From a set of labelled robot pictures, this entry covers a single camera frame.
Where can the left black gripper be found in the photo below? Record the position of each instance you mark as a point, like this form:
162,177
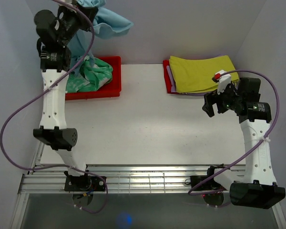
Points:
89,12

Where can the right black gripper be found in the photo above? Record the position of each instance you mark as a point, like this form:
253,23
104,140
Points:
211,98

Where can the light blue trousers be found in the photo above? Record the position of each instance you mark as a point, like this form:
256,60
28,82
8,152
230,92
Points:
106,24

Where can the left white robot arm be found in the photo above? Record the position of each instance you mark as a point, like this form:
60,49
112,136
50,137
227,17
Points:
55,32

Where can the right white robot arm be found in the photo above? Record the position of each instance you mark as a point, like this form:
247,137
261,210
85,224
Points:
258,187

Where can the lilac folded trousers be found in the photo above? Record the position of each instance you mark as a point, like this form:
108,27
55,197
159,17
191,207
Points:
199,93

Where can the yellow folded trousers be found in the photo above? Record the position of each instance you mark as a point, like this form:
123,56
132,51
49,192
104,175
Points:
195,76

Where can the red folded trousers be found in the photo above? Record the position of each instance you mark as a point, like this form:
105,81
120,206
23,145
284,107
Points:
168,78

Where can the green white patterned trousers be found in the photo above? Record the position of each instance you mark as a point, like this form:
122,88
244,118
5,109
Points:
89,76

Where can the red plastic bin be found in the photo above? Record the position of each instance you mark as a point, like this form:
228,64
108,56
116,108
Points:
112,89

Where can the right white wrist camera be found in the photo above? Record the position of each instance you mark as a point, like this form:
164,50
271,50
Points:
222,79

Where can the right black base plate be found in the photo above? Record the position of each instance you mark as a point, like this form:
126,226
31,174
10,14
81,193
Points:
208,185

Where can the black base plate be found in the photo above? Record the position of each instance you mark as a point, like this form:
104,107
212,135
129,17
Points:
208,185
84,184

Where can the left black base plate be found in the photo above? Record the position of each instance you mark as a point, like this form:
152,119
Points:
84,184

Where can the aluminium rail frame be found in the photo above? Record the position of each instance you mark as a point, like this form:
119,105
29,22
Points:
147,183

